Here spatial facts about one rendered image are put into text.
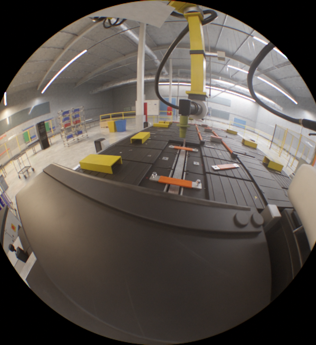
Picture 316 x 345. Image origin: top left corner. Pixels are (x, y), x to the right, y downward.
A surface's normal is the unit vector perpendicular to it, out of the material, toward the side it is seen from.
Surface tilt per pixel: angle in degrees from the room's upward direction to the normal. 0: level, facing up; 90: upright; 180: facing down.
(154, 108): 90
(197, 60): 90
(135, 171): 0
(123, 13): 90
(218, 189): 0
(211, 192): 0
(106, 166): 90
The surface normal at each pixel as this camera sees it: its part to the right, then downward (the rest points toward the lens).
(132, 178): 0.01, -0.83
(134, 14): 0.35, 0.52
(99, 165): -0.21, 0.54
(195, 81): -0.53, 0.46
